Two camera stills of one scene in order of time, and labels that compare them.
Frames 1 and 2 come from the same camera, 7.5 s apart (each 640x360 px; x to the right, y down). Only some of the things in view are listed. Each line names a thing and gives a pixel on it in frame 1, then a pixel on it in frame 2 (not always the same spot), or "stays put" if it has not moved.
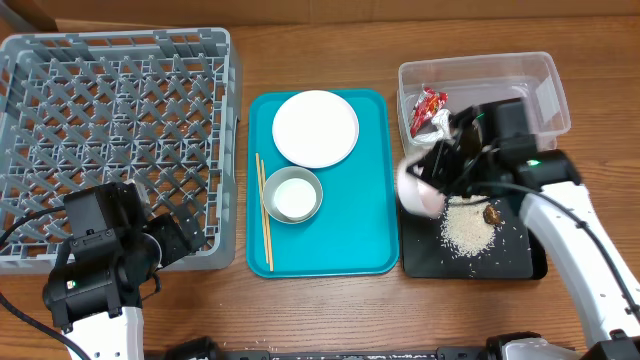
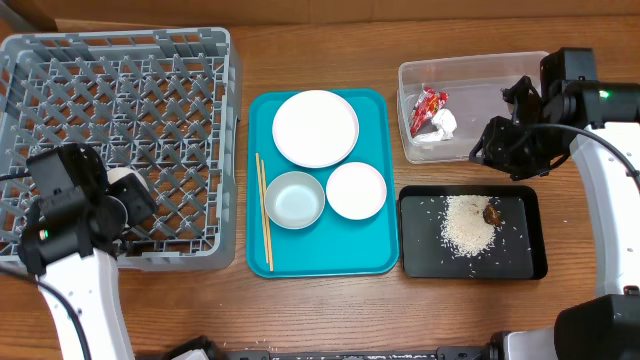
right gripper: [448, 163] to [507, 148]
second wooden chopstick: [266, 216] stays put
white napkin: [441, 119] stays put
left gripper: [177, 245] to [143, 203]
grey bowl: [293, 195] stays put
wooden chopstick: [262, 207] stays put
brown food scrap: [491, 215] stays put
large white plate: [315, 129] stays put
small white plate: [417, 194] to [356, 190]
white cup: [295, 198] to [118, 173]
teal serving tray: [354, 233] stays put
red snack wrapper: [428, 103] stays put
